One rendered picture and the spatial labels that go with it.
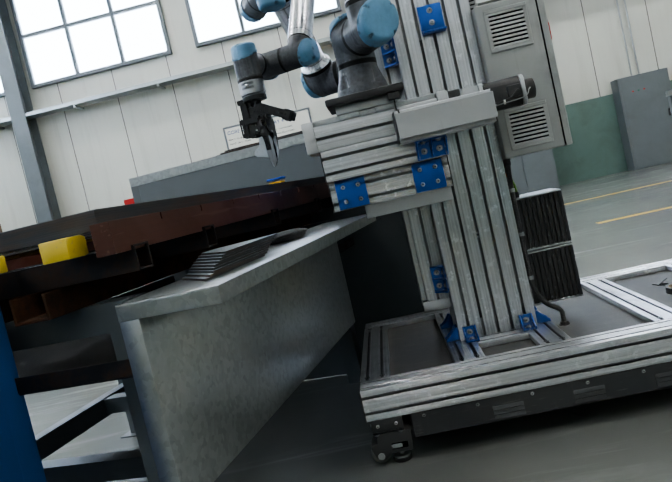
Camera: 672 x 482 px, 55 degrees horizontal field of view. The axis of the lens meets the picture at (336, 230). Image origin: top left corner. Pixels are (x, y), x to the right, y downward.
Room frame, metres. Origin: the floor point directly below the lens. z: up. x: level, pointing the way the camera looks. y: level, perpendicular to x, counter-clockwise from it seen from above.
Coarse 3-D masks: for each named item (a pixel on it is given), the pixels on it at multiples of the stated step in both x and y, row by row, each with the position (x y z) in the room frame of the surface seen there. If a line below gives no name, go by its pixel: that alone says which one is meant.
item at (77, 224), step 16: (224, 192) 1.73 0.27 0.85; (240, 192) 1.83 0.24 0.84; (256, 192) 1.94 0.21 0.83; (112, 208) 1.24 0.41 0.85; (128, 208) 1.29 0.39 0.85; (144, 208) 1.35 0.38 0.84; (160, 208) 1.41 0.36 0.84; (176, 208) 1.47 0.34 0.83; (48, 224) 1.21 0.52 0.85; (64, 224) 1.21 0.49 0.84; (80, 224) 1.20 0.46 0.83; (0, 240) 1.25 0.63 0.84; (16, 240) 1.24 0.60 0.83; (32, 240) 1.23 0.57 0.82; (48, 240) 1.22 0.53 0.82
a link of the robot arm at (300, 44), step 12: (300, 0) 2.02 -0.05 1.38; (312, 0) 2.05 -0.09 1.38; (300, 12) 2.00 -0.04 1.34; (312, 12) 2.03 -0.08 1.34; (300, 24) 1.97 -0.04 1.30; (312, 24) 2.01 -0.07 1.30; (288, 36) 1.97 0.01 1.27; (300, 36) 1.94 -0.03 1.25; (312, 36) 2.00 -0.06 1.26; (288, 48) 1.93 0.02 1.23; (300, 48) 1.91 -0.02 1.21; (312, 48) 1.91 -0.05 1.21; (288, 60) 1.93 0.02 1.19; (300, 60) 1.92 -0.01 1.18; (312, 60) 1.92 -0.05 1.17
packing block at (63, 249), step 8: (56, 240) 1.16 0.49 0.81; (64, 240) 1.15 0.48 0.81; (72, 240) 1.17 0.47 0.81; (80, 240) 1.19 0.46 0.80; (40, 248) 1.17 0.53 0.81; (48, 248) 1.16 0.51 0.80; (56, 248) 1.16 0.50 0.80; (64, 248) 1.16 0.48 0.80; (72, 248) 1.17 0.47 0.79; (80, 248) 1.19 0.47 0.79; (48, 256) 1.17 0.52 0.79; (56, 256) 1.16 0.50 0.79; (64, 256) 1.16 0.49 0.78; (72, 256) 1.16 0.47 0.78; (80, 256) 1.19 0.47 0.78
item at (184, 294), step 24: (360, 216) 2.22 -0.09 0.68; (312, 240) 1.59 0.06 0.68; (336, 240) 1.77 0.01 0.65; (264, 264) 1.25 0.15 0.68; (288, 264) 1.38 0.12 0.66; (168, 288) 1.20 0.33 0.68; (192, 288) 1.10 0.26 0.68; (216, 288) 1.05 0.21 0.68; (240, 288) 1.13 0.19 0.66; (120, 312) 1.10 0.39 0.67; (144, 312) 1.09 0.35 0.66; (168, 312) 1.08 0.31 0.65
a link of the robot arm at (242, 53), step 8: (232, 48) 1.89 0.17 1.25; (240, 48) 1.88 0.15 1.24; (248, 48) 1.88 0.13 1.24; (232, 56) 1.89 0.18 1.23; (240, 56) 1.88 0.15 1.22; (248, 56) 1.88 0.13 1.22; (256, 56) 1.90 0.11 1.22; (240, 64) 1.88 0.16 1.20; (248, 64) 1.88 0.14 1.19; (256, 64) 1.89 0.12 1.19; (264, 64) 1.94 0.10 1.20; (240, 72) 1.88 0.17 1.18; (248, 72) 1.88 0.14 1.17; (256, 72) 1.88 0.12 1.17; (240, 80) 1.89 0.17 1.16
